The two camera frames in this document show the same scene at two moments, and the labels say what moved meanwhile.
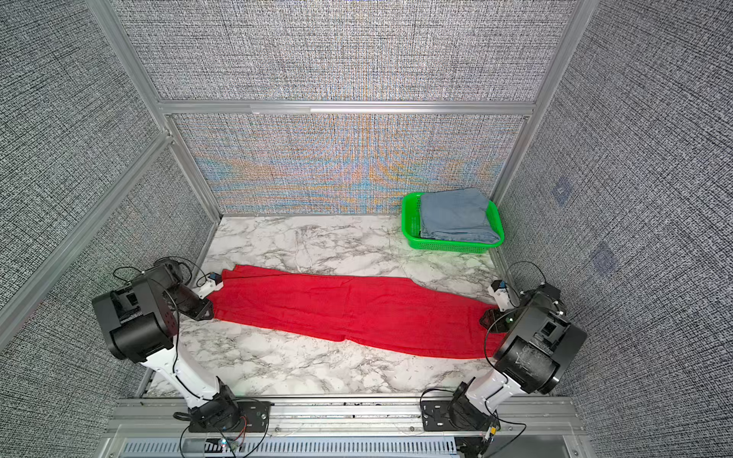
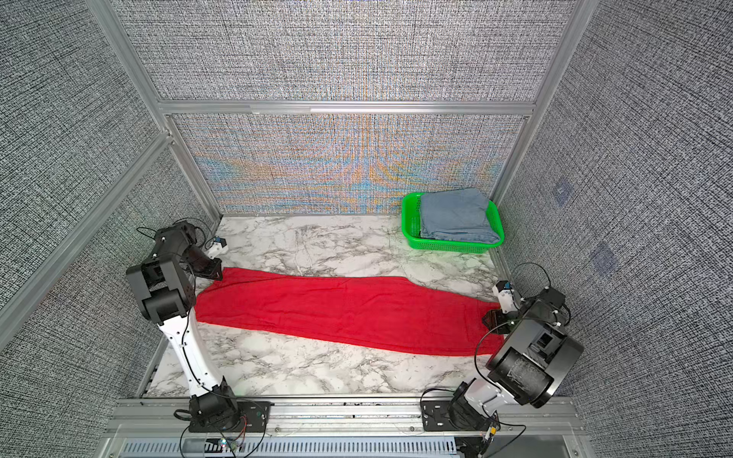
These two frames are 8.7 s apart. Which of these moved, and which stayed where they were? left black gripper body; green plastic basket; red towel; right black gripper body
Moved: left black gripper body
Stayed: right black gripper body; red towel; green plastic basket
